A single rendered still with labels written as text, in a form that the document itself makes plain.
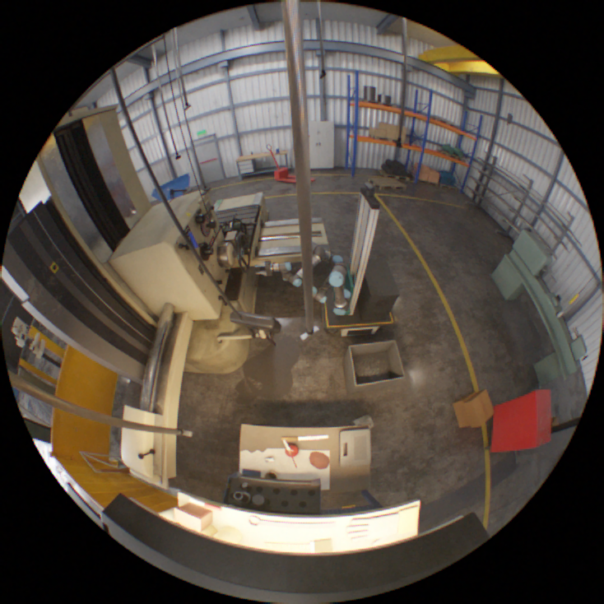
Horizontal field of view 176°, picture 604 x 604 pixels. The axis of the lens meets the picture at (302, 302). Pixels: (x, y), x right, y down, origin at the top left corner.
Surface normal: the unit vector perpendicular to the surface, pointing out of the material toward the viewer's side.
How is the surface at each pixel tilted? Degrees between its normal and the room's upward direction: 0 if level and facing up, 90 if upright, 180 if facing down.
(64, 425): 90
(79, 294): 90
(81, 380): 90
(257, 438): 0
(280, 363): 0
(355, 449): 0
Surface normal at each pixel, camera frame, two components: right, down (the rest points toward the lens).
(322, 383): -0.05, -0.58
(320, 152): 0.05, 0.81
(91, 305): 1.00, -0.07
